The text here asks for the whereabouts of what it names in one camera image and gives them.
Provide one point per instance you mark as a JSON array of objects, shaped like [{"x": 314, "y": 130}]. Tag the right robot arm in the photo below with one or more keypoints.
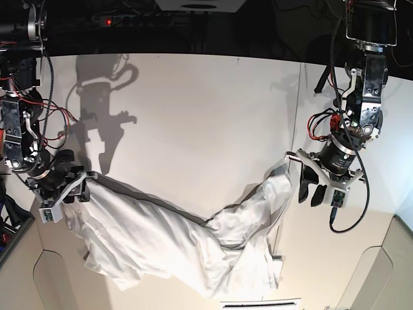
[{"x": 24, "y": 112}]

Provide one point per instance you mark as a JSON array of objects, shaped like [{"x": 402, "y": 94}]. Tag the white t-shirt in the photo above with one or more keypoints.
[{"x": 129, "y": 238}]

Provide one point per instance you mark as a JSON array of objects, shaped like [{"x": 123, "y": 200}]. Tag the grey bin with clutter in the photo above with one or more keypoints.
[{"x": 15, "y": 222}]

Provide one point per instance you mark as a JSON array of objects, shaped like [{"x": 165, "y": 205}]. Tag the white vent grille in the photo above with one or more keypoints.
[{"x": 290, "y": 303}]

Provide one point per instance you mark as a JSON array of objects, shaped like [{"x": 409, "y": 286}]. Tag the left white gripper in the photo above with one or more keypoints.
[{"x": 312, "y": 172}]

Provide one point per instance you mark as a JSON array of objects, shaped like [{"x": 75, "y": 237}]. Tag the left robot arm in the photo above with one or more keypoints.
[{"x": 356, "y": 117}]

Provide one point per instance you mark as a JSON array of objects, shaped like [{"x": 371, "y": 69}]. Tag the grey overhead box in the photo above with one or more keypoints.
[{"x": 225, "y": 6}]

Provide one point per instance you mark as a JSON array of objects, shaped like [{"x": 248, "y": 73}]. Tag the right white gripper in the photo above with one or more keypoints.
[{"x": 53, "y": 192}]

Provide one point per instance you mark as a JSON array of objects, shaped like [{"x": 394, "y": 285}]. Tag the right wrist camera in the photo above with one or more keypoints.
[{"x": 53, "y": 214}]

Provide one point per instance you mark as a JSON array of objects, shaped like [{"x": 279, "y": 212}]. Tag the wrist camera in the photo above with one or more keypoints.
[
  {"x": 338, "y": 198},
  {"x": 53, "y": 214}
]

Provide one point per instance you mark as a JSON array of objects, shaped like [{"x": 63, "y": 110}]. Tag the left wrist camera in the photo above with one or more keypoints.
[{"x": 338, "y": 198}]

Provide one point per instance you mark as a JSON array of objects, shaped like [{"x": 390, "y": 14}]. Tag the black power strip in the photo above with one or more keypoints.
[{"x": 133, "y": 20}]

